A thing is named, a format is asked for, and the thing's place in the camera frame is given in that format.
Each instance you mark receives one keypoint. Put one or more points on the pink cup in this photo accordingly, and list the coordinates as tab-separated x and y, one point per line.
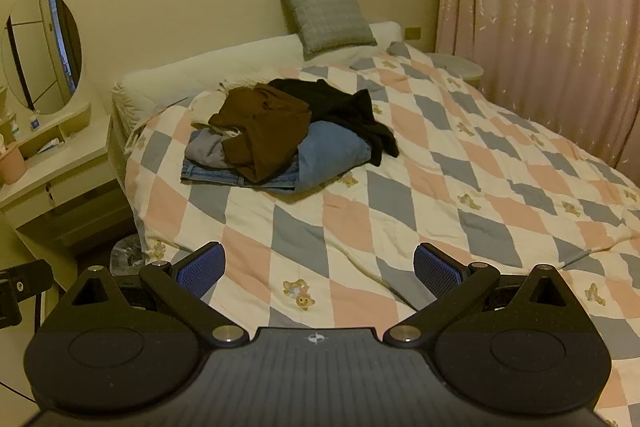
11	164

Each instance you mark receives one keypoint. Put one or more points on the cream fluffy garment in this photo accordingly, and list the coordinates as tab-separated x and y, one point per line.
210	104

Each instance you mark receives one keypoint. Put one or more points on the light blue garment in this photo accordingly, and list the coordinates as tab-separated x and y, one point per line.
330	152

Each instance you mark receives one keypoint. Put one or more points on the brown garment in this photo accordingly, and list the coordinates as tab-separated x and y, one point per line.
270	127

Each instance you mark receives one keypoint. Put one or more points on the cream dressing table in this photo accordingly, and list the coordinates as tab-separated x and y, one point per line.
65	187

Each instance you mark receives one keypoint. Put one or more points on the pink curtain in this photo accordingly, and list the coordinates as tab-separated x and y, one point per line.
540	32

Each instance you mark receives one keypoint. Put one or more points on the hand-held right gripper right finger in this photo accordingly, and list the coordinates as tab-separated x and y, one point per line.
437	269

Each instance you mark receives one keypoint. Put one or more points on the pale grey garment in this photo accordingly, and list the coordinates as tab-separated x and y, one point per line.
205	149

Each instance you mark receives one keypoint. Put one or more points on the black garment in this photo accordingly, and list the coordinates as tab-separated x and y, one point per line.
340	107

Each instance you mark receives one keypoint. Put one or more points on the checkered quilt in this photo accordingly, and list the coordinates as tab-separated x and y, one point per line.
400	187

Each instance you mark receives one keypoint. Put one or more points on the grey knit garment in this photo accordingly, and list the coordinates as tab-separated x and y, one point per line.
325	17

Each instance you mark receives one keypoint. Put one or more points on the oval mirror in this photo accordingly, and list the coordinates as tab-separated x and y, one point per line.
42	52

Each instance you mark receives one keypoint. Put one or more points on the wall outlet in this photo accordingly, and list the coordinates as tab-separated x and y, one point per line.
412	33

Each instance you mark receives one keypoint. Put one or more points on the blue jeans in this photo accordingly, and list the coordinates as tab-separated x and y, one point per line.
210	174

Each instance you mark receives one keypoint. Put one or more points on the round white side table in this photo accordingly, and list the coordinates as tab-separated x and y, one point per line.
457	67

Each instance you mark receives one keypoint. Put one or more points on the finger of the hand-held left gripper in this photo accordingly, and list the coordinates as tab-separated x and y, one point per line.
30	277

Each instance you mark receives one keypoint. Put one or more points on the small white bottle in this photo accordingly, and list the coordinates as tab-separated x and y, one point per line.
34	122

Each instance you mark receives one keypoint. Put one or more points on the trash bin with plastic bag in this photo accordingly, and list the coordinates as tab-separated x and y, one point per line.
127	254

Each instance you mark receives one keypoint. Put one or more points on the white bolster cushion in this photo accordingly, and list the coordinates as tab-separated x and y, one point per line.
200	67

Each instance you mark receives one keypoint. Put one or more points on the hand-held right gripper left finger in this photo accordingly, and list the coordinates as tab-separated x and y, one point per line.
200	269

